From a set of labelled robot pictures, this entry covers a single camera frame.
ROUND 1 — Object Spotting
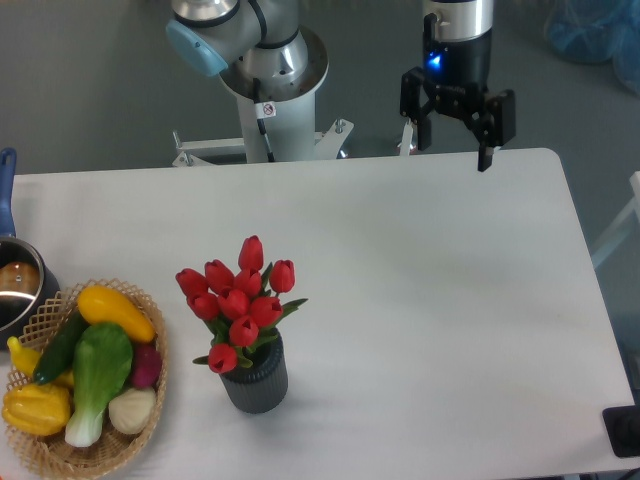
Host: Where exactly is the yellow bell pepper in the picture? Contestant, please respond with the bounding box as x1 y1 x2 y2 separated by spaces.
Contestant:
1 383 71 436

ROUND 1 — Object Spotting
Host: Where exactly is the green bok choy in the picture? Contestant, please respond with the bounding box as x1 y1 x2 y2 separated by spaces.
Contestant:
65 322 133 448

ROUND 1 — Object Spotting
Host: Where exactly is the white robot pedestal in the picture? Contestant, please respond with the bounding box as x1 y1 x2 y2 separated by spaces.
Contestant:
221 26 328 164

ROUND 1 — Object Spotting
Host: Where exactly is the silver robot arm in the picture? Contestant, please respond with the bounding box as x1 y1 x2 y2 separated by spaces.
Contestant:
166 1 516 170

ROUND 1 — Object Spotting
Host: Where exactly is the white metal base bracket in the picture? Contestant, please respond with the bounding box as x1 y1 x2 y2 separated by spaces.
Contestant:
171 118 355 167

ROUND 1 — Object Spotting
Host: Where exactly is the woven wicker basket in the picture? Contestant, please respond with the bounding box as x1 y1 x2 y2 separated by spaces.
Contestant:
5 279 168 479

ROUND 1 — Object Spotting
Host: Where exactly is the yellow squash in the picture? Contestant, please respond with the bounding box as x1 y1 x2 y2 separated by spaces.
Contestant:
77 285 156 343

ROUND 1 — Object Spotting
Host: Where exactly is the small yellow banana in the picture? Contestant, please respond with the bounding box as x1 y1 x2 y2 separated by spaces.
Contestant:
7 336 74 389

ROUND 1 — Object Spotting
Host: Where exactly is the dark grey ribbed vase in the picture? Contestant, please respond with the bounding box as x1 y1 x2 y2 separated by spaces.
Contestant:
221 332 288 414

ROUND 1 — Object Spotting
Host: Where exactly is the black device at table edge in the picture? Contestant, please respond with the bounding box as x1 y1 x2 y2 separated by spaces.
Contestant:
602 405 639 458

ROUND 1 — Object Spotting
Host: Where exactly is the dark green cucumber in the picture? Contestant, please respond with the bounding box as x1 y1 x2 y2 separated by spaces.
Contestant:
32 310 89 385

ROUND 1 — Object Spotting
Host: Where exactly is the blue plastic bag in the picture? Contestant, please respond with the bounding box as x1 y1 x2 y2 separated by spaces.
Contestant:
544 1 639 94

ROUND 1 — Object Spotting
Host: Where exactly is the white frame at right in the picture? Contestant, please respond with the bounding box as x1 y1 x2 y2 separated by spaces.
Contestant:
591 171 639 269

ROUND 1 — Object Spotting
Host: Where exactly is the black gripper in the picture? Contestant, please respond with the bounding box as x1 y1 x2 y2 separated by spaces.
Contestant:
400 37 516 172

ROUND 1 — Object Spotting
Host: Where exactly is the red tulip bouquet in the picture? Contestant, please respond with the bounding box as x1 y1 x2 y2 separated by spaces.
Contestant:
175 235 307 375

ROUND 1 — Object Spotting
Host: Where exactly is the blue handled saucepan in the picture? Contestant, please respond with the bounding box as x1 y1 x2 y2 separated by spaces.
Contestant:
1 147 59 351

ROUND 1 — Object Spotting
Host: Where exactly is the white garlic bulb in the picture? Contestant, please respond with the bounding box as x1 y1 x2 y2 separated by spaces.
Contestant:
108 388 156 435

